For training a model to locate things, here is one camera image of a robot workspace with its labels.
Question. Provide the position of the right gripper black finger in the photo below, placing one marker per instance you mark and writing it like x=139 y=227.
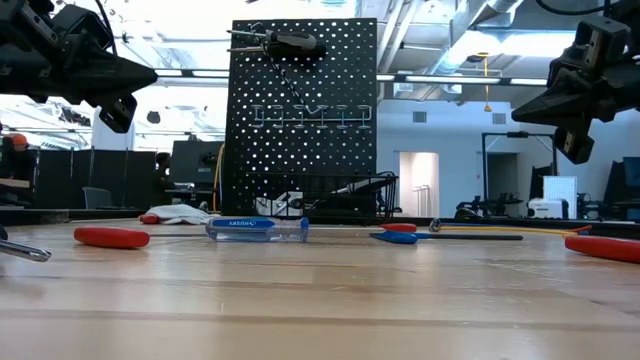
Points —
x=565 y=95
x=570 y=117

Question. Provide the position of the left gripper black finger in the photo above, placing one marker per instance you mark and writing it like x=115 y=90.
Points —
x=115 y=67
x=110 y=90

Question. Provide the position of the clear blue Husky screwdriver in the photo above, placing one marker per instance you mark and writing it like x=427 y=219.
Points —
x=255 y=230

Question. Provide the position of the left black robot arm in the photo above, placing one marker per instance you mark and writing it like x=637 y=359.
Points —
x=15 y=6

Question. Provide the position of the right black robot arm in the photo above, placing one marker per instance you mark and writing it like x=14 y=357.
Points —
x=627 y=9

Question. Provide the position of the white perforated board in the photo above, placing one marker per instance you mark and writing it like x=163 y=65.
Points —
x=560 y=187

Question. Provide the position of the ceiling light strip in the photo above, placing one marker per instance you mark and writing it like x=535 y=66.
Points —
x=527 y=81
x=450 y=78
x=169 y=72
x=210 y=73

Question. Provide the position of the black round ceiling device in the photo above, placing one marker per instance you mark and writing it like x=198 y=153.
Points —
x=153 y=116

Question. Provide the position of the white cylinder tank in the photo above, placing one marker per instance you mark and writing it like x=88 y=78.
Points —
x=107 y=141

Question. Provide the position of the dark monitor workstation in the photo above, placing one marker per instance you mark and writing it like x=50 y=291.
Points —
x=625 y=180

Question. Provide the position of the orange cap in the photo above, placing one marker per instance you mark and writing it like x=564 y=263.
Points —
x=17 y=140

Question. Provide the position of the white box device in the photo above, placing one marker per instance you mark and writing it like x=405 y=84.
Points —
x=547 y=207

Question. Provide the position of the black partition panels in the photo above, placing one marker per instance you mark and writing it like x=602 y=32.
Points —
x=65 y=175

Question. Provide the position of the person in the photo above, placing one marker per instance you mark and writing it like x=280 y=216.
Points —
x=161 y=185

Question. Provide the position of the grey chair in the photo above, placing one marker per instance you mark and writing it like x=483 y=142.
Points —
x=97 y=197

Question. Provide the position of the black monitor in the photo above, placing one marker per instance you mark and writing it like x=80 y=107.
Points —
x=195 y=160

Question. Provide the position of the background robot equipment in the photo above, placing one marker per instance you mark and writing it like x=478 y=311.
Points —
x=492 y=205

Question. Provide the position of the wooden desk top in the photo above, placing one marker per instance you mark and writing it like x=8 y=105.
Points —
x=12 y=182

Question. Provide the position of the white cloth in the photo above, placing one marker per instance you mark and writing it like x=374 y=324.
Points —
x=180 y=214

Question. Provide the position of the black metal pegboard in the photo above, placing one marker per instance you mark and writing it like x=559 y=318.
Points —
x=235 y=200

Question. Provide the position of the metal tool tip left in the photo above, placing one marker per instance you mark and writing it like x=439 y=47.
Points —
x=25 y=251

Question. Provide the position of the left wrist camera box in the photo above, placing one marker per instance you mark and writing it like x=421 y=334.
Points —
x=117 y=114

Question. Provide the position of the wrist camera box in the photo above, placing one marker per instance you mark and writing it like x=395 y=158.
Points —
x=117 y=114
x=574 y=146

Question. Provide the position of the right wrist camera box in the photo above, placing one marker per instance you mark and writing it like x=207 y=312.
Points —
x=574 y=146

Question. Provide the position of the black stand frame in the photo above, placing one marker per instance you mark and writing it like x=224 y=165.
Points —
x=517 y=134

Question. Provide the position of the wall vent grille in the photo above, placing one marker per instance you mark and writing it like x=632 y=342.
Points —
x=499 y=118
x=420 y=116

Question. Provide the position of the grey ventilation duct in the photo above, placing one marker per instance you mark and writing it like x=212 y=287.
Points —
x=475 y=50

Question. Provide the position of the black table rail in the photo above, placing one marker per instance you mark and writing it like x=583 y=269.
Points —
x=50 y=215

